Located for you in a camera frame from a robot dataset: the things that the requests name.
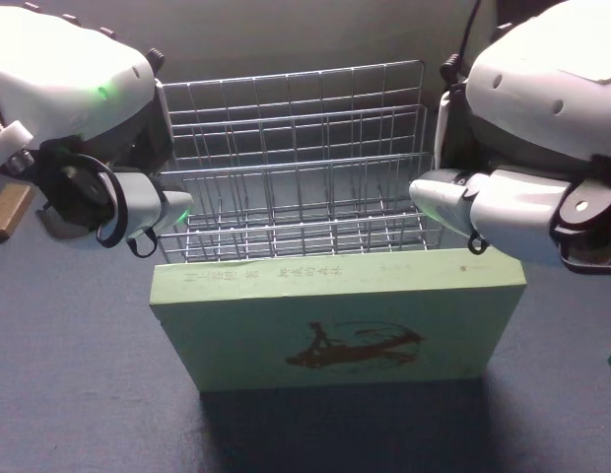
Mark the wooden block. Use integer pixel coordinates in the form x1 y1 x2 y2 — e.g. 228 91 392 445
0 182 36 243

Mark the grey table cloth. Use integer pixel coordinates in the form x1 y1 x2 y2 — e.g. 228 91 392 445
0 171 611 473

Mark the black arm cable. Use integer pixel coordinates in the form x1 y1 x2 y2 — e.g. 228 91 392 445
457 0 484 59

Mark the light green book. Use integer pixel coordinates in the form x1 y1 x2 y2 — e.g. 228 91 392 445
148 247 527 394

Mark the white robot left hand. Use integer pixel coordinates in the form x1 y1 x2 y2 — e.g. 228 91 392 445
0 0 194 260

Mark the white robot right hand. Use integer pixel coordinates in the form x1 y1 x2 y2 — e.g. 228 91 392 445
408 0 611 276

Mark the silver wire rack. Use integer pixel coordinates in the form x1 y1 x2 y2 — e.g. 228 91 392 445
155 59 435 265

